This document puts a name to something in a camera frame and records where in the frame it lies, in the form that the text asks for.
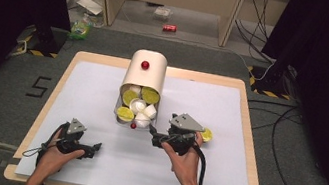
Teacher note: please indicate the white table sheet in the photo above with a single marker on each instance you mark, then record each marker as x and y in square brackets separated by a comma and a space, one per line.
[91, 93]

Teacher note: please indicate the red drink can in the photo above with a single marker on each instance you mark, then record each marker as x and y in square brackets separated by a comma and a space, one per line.
[169, 27]

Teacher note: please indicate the person's left hand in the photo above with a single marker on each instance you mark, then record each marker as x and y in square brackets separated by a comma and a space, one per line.
[53, 161]

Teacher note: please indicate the small white cup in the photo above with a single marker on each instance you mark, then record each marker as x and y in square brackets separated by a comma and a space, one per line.
[142, 122]
[137, 105]
[135, 89]
[150, 111]

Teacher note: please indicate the black stand base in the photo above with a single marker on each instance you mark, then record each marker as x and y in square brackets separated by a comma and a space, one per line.
[42, 40]
[270, 81]

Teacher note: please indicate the cream bin with red knobs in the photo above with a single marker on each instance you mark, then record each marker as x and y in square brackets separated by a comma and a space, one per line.
[146, 76]

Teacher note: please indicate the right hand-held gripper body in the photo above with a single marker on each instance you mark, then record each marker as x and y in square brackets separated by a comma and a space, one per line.
[184, 133]

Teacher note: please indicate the clear plastic box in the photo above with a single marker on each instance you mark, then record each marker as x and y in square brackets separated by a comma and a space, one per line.
[162, 13]

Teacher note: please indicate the green plastic bag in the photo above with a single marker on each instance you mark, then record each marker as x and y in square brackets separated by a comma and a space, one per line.
[80, 29]

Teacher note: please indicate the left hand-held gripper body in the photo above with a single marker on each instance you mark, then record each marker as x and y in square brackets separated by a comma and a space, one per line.
[73, 139]

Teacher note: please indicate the person's right hand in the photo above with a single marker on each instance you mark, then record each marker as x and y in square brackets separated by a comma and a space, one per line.
[185, 168]

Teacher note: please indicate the white paper sheet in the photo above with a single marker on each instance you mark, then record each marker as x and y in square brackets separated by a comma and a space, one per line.
[89, 4]

